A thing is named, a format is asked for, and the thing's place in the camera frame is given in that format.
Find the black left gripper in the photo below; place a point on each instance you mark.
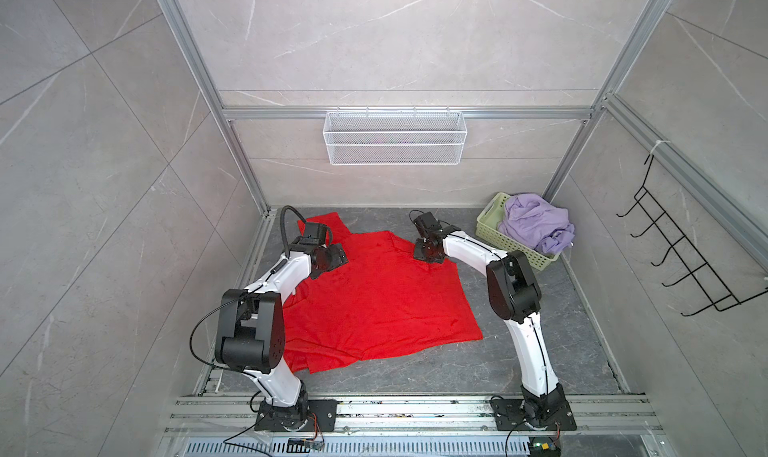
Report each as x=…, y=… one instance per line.
x=337, y=254

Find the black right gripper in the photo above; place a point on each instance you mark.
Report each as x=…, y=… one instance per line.
x=417, y=252

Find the red t-shirt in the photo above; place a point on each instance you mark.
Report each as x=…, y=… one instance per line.
x=383, y=303

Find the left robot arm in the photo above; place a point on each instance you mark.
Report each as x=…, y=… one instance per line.
x=251, y=336

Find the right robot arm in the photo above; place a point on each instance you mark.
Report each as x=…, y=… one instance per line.
x=514, y=296

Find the purple t-shirt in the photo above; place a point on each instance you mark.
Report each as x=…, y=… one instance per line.
x=535, y=223

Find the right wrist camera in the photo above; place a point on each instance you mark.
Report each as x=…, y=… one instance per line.
x=427, y=225

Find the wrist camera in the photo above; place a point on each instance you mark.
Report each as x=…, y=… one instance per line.
x=427, y=225
x=315, y=234

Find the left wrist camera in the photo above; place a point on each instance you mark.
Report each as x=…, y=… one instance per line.
x=315, y=234

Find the white wire mesh basket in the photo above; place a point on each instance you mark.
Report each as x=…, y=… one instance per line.
x=368, y=138

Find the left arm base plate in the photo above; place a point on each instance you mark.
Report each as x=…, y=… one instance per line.
x=306, y=416

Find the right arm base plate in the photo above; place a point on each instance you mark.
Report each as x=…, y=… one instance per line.
x=522, y=414

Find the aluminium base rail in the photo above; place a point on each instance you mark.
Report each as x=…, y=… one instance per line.
x=440, y=425

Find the black wire hook rack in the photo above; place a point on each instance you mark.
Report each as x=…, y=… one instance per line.
x=718, y=296

